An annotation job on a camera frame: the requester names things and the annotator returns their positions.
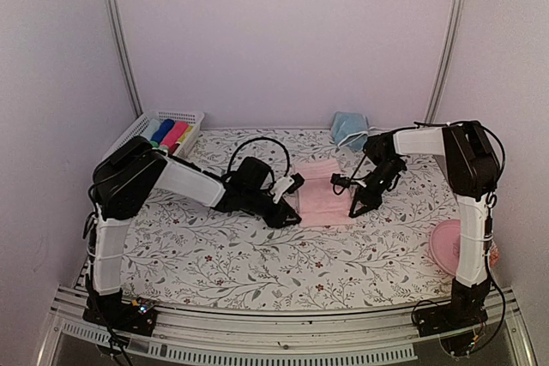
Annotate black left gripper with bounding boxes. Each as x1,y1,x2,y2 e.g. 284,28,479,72
243,188,302,229

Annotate red patterned bowl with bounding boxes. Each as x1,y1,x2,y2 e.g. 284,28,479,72
489,243,500,267

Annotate pink towel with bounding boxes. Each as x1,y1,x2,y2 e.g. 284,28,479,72
160,122,189,147
295,159,353,228

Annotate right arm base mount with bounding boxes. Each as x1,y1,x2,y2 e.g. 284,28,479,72
411,300,488,337

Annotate front aluminium rail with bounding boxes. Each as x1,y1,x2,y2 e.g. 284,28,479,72
37,287,541,365

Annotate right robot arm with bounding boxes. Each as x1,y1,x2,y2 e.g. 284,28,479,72
347,121,505,328

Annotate yellow rolled towel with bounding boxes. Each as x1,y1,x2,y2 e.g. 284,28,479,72
177,126,194,144

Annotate light blue rolled towel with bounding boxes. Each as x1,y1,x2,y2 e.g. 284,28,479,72
141,118,161,141

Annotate pink rolled towel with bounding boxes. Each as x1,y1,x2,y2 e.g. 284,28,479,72
160,122,189,147

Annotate pink plate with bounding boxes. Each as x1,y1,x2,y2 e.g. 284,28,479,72
429,219,461,276

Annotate dark blue rolled towel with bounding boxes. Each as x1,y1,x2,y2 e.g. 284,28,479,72
150,119,175,145

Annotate floral tablecloth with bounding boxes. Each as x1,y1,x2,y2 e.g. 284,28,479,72
120,155,459,311

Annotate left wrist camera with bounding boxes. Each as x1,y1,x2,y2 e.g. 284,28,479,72
269,173,305,204

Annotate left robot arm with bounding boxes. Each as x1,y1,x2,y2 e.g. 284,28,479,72
89,135,305,327

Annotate white plastic basket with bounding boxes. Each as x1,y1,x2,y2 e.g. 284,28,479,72
102,111,205,159

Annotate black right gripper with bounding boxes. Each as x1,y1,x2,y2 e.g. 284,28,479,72
351,159,405,218

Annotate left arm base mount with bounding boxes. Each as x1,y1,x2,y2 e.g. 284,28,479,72
82,289,158,337

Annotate left black cable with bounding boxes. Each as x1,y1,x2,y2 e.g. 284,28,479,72
226,137,291,181

